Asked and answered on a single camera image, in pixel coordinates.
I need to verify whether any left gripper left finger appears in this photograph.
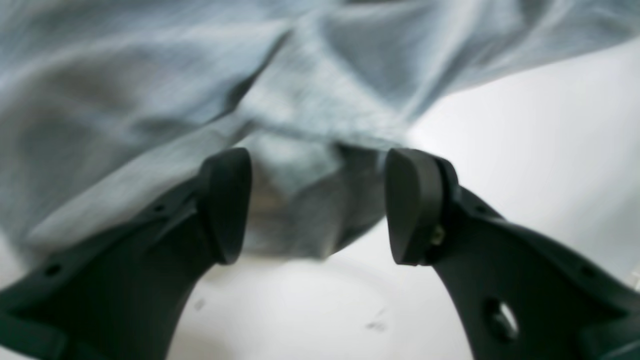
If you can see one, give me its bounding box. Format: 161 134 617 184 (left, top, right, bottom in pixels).
0 148 252 360

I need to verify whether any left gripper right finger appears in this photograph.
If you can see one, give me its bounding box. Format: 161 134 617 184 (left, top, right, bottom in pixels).
384 148 640 360

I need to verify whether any grey t-shirt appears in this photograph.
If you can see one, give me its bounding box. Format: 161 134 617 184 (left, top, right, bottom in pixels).
1 0 639 265

